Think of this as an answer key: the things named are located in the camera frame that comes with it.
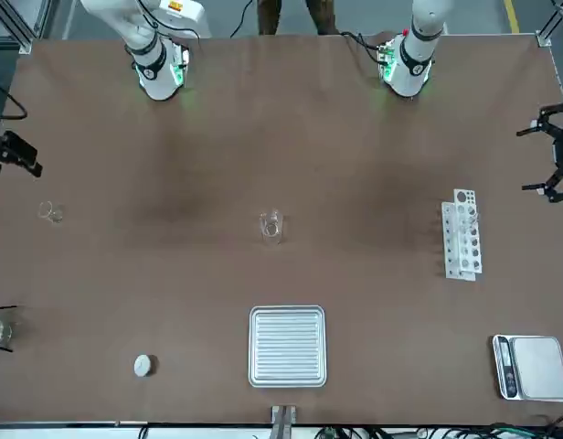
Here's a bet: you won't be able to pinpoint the clear glass beaker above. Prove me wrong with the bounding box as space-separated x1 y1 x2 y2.
258 209 283 247

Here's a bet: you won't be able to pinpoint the white test tube rack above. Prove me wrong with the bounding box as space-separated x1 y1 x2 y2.
441 187 484 281

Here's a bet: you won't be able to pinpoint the small clear glass cup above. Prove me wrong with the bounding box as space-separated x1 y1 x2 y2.
37 200 65 224

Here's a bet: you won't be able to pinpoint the grey digital scale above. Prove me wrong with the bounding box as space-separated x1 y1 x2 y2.
492 334 563 402

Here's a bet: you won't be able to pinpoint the white control box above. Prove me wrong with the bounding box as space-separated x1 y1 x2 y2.
143 0 213 40

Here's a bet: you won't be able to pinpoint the small white round cap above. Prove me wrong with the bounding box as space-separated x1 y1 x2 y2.
133 353 158 379

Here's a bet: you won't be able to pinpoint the person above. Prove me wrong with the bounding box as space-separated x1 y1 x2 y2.
256 0 340 37

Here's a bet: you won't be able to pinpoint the ribbed metal tray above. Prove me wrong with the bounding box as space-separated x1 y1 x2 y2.
248 305 327 389

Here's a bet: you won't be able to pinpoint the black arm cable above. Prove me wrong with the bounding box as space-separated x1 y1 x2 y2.
0 80 29 123

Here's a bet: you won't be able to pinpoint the aluminium corner frame post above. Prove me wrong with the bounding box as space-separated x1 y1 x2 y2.
0 0 54 56
535 0 563 48

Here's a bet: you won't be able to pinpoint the black base cable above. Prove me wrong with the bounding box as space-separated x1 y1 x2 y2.
339 30 384 63

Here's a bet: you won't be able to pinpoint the tangled black desk cables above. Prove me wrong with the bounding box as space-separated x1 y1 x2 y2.
317 413 563 439

